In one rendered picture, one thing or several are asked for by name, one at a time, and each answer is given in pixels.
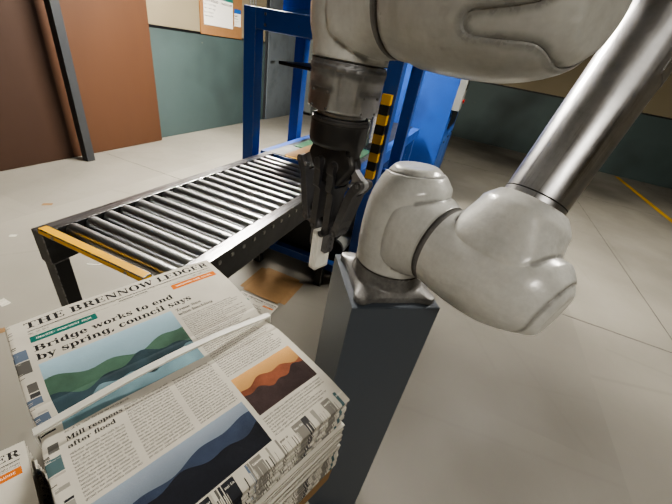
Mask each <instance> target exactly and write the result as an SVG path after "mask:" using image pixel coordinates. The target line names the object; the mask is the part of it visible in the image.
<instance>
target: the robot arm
mask: <svg viewBox="0 0 672 504"><path fill-rule="evenodd" d="M310 25H311V31H312V42H313V49H312V54H313V55H312V59H311V72H310V82H309V91H308V103H309V105H310V106H312V107H313V108H315V109H316V110H314V112H312V116H311V125H310V134H309V137H310V140H311V141H312V142H313V144H312V146H311V148H310V151H309V152H307V153H303V154H298V156H297V160H298V164H299V167H300V173H301V193H302V213H303V218H304V219H305V220H307V219H308V221H309V222H310V226H311V234H310V244H311V250H310V257H309V264H308V266H309V267H310V268H311V269H313V270H316V269H319V268H321V267H323V266H326V265H327V261H328V255H329V252H330V251H332V249H333V243H334V238H335V237H337V236H340V235H343V234H346V233H347V231H348V229H349V227H350V225H351V222H352V220H353V218H354V216H355V214H356V211H357V209H358V207H359V205H360V203H361V201H362V198H363V196H364V194H366V193H367V192H368V191H369V190H370V189H371V188H372V186H373V183H372V181H371V180H365V178H364V176H363V175H362V173H361V171H360V169H361V161H360V155H361V152H362V150H363V149H364V147H365V145H366V140H367V135H368V130H369V125H370V123H369V120H368V119H367V118H372V117H375V116H376V115H377V113H378V109H379V105H380V100H381V95H382V91H383V86H384V81H385V79H386V76H387V73H386V72H387V69H385V68H388V64H389V61H392V60H394V61H401V62H405V63H408V64H411V65H413V66H414V67H416V68H418V69H421V70H425V71H428V72H432V73H435V74H439V75H444V76H448V77H453V78H458V79H464V80H470V81H477V82H485V83H494V84H514V83H524V82H531V81H537V80H543V79H546V78H550V77H554V76H557V75H560V74H562V73H565V72H568V71H570V70H572V69H574V68H575V67H577V66H578V65H579V64H581V63H582V62H583V61H584V60H586V59H587V58H588V57H590V56H591V55H593V54H594V53H595V52H596V53H595V54H594V56H593V57H592V59H591V60H590V62H589V63H588V65H587V66H586V68H585V69H584V71H583V72H582V74H581V75H580V77H579V78H578V80H577V81H576V83H575V84H574V85H573V87H572V88H571V90H570V91H569V93H568V94H567V96H566V97H565V99H564V100H563V102H562V103H561V105H560V106H559V108H558V109H557V111H556V112H555V114H554V115H553V117H552V118H551V120H550V121H549V123H548V124H547V125H546V127H545V128H544V130H543V131H542V133H541V134H540V136H539V137H538V139H537V140H536V142H535V143H534V145H533V146H532V148H531V149H530V151H529V152H528V154H527V155H526V157H525V158H524V160H523V161H522V163H521V164H520V165H519V167H518V168H517V170H516V171H515V173H514V174H513V176H512V177H511V179H510V180H509V182H508V183H507V185H506V186H505V187H499V188H496V189H493V190H490V191H488V192H486V193H483V194H482V195H481V196H480V198H479V199H477V200H476V201H475V202H474V203H473V204H471V205H470V206H469V207H468V208H466V209H465V210H462V208H461V207H460V206H459V205H458V204H457V203H456V201H455V200H454V199H452V198H451V196H452V193H453V188H452V186H451V183H450V181H449V179H448V177H447V176H446V175H445V174H444V173H443V172H442V171H441V170H440V169H439V168H438V167H436V166H433V165H430V164H426V163H421V162H415V161H399V162H396V163H395V164H393V165H392V166H391V167H390V168H389V169H387V170H385V171H384V173H383V174H382V175H381V176H380V178H379V179H378V181H377V182H376V184H375V186H374V188H373V189H372V191H371V194H370V196H369V199H368V202H367V205H366V208H365V211H364V215H363V219H362V223H361V228H360V233H359V239H358V247H357V252H356V253H353V252H343V253H342V254H341V257H340V260H341V261H342V262H343V264H344V265H345V267H346V270H347V273H348V276H349V279H350V282H351V285H352V288H353V291H354V297H353V300H354V302H355V303H357V304H359V305H367V304H372V303H418V304H423V305H432V304H433V302H434V299H435V298H434V295H433V294H432V293H431V292H430V291H429V290H428V289H427V288H426V286H427V287H428V288H429V289H430V290H431V291H433V292H434V293H435V294H436V295H438V296H439V297H440V298H442V299H443V300H444V301H446V302H447V303H448V304H450V305H451V306H453V307H454V308H456V309H457V310H459V311H460V312H462V313H463V314H465V315H467V316H468V317H470V318H472V319H474V320H476V321H478V322H481V323H483V324H486V325H488V326H491V327H494V328H497V329H501V330H505V331H509V332H513V333H518V334H524V335H537V334H539V333H540V332H542V331H543V330H544V329H545V328H547V327H548V326H549V325H550V324H551V323H552V322H553V321H554V320H555V319H556V318H557V317H558V316H559V315H560V314H561V313H562V312H563V311H564V310H565V309H566V308H567V307H568V306H569V304H570V303H571V302H572V301H573V299H574V297H575V295H576V284H577V276H576V272H575V269H574V266H573V265H572V264H571V263H569V262H567V261H566V260H564V259H563V258H564V256H565V254H566V251H567V248H568V246H569V244H570V242H571V240H572V232H571V226H570V221H569V219H568V218H567V217H566V214H567V213H568V212H569V210H570V209H571V208H572V206H573V205H574V203H575V202H576V201H577V199H578V198H579V197H580V195H581V194H582V193H583V191H584V190H585V188H586V187H587V186H588V184H589V183H590V182H591V180H592V179H593V178H594V176H595V175H596V173H597V172H598V171H599V169H600V168H601V167H602V165H603V164H604V163H605V161H606V160H607V158H608V157H609V156H610V154H611V153H612V152H613V150H614V149H615V148H616V146H617V145H618V143H619V142H620V141H621V139H622V138H623V137H624V135H625V134H626V133H627V131H628V130H629V128H630V127H631V126H632V124H633V123H634V122H635V120H636V119H637V118H638V116H639V115H640V113H641V112H642V111H643V109H644V108H645V107H646V105H647V104H648V103H649V101H650V100H651V98H652V97H653V96H654V94H655V93H656V92H657V90H658V89H660V88H661V86H662V85H663V84H664V82H665V81H666V80H667V78H668V77H669V75H670V74H671V73H672V0H311V6H310ZM351 179H352V181H351V183H350V184H349V181H350V180H351ZM348 187H349V188H350V189H349V190H348V191H347V189H348ZM346 191H347V193H346V195H345V197H344V194H345V192H346ZM310 209H312V210H311V211H310ZM424 284H425V285H426V286H425V285H424Z"/></svg>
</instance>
